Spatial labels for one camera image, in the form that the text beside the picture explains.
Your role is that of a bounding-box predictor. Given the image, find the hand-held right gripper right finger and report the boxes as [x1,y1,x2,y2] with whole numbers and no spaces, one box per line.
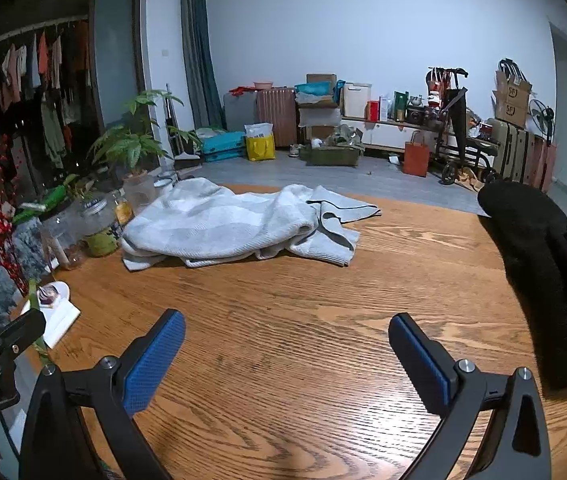
[388,312,551,480]

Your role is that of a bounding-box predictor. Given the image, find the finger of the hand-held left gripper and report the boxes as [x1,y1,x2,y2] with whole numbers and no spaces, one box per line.
[0,308,46,366]

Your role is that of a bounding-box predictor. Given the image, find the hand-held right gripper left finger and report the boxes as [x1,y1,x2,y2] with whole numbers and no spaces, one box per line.
[19,309,186,480]

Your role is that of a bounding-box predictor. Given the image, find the light grey knit sweater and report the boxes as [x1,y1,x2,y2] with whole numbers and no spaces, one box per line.
[120,177,383,272]

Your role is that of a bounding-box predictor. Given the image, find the row of hanging clothes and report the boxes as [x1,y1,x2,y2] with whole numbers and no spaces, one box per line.
[0,17,94,196]

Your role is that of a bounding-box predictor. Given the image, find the long green leaf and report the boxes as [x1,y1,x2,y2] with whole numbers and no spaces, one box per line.
[26,280,51,361]

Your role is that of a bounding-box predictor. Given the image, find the white folded napkin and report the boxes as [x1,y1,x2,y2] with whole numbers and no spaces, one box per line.
[38,300,81,350]

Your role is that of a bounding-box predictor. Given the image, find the clear glass jar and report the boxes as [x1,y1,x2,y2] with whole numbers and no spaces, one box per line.
[38,210,89,271]

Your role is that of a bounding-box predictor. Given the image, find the glass jar with green contents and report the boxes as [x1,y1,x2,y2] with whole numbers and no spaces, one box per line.
[80,195,123,257]

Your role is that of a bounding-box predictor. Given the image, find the small yellow bottle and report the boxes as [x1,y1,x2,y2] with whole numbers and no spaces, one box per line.
[113,189,135,228]

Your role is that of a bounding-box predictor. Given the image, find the black fluffy cloth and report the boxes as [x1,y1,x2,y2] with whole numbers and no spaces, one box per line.
[477,180,567,391]

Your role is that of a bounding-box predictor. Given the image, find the orange paper bag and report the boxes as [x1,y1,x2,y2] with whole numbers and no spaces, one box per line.
[403,130,431,177]

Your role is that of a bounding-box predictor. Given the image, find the broom with dustpan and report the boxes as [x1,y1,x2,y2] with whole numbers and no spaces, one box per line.
[166,82,201,168]

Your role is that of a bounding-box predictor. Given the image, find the teal storage bag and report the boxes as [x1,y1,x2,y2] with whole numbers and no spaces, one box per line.
[203,149,245,163]
[202,131,246,153]

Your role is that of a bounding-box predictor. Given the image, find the green potted plant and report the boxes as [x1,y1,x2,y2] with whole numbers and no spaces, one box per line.
[87,89,204,211]

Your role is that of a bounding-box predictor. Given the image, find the olive green crate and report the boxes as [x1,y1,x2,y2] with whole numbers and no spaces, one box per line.
[303,132,364,167]

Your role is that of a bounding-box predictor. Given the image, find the white low cabinet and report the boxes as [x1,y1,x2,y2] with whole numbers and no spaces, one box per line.
[342,116,444,153]

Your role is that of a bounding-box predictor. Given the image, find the olive suitcase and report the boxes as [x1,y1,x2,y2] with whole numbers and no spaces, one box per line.
[486,119,531,181]

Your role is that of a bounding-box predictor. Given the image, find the dusty pink suitcase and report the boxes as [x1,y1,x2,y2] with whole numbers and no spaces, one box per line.
[528,132,559,193]

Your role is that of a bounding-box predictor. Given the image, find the yellow shopping bag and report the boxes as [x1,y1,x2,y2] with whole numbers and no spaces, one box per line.
[244,122,276,162]

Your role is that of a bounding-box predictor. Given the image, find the grey suitcase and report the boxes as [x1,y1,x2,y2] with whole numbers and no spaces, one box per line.
[223,91,258,132]

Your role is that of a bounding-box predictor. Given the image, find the stack of cardboard boxes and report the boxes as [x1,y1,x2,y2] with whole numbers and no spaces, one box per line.
[295,74,343,146]

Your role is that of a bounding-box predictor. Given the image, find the white storage box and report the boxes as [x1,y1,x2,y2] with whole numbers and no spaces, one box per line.
[342,82,373,120]

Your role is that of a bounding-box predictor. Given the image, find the pink ribbed suitcase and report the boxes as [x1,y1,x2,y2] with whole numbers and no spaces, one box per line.
[256,87,298,148]

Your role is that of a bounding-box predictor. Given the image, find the printed cardboard boxes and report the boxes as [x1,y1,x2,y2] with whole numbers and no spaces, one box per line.
[492,60,534,128]

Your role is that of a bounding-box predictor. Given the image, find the black standing fan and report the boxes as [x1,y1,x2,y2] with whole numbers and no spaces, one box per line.
[528,99,555,138]

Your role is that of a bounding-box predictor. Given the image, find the frosted glass wardrobe door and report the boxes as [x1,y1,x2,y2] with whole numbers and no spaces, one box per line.
[88,0,161,171]

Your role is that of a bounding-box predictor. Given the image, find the grey-green curtain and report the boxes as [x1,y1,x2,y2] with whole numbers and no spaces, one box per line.
[180,0,226,131]

